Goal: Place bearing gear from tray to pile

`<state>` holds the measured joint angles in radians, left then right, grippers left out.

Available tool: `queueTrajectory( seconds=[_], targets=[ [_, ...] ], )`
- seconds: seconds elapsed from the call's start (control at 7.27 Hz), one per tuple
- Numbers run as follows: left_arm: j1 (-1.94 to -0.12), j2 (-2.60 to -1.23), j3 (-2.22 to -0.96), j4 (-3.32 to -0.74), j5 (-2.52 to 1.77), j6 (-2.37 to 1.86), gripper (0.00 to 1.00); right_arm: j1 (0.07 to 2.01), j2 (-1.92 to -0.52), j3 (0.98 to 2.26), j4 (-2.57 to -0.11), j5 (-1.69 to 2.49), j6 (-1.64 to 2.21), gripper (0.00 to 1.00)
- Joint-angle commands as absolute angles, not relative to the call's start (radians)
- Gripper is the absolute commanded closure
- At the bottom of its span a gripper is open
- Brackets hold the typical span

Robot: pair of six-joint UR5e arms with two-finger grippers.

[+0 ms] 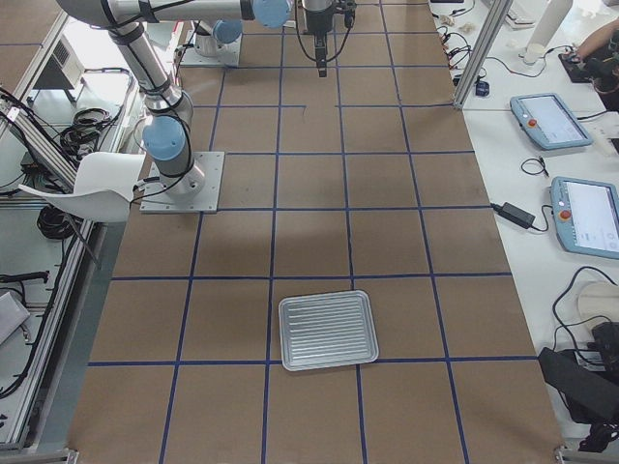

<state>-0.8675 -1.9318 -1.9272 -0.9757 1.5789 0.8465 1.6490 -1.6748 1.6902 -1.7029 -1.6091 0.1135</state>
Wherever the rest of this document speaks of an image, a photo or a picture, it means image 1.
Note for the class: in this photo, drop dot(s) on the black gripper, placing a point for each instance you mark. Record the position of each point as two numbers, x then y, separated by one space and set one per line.
317 21

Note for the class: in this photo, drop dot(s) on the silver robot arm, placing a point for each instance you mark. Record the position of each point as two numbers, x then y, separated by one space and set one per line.
124 22
217 34

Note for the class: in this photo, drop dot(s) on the silver metal tray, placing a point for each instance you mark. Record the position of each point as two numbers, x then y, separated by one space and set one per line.
327 330

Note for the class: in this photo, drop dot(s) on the small blue black device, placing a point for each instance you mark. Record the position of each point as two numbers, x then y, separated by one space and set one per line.
482 88

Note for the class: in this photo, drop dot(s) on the white paper cup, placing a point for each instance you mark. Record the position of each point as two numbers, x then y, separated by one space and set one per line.
533 52

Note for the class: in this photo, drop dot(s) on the far blue teach pendant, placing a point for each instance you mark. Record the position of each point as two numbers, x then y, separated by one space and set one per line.
548 122

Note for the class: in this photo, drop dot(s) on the blue teach pendant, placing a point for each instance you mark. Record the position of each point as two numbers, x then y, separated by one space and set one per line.
548 122
586 216

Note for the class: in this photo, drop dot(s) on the white plastic chair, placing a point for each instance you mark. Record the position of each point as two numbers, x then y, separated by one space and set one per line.
103 187

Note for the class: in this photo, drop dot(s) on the black power adapter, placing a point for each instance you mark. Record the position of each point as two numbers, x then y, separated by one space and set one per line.
514 214

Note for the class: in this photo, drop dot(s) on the near blue teach pendant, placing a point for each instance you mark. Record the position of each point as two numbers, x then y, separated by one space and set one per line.
586 216

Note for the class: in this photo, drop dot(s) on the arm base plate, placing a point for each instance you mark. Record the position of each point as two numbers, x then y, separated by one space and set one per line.
198 191
227 57

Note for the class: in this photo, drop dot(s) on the aluminium frame post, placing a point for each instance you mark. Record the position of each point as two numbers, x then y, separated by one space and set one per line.
481 48

